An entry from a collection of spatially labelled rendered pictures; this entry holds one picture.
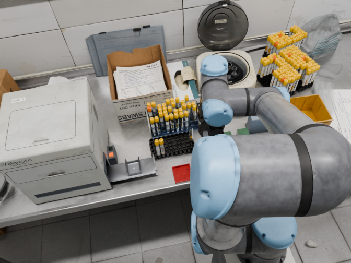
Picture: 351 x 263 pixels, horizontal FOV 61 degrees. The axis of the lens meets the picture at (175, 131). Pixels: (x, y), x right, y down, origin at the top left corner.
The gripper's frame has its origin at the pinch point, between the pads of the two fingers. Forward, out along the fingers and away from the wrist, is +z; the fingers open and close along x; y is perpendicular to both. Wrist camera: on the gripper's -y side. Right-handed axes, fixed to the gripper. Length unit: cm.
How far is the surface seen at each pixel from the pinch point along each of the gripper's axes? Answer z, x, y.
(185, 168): 9.3, 10.2, -3.9
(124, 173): 5.6, 32.6, -2.8
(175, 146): 7.7, 12.1, 5.5
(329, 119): 0.9, -46.0, -0.2
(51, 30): -16, 52, 58
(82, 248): 97, 74, 4
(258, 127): 4.5, -20.8, 4.9
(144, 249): 97, 37, -4
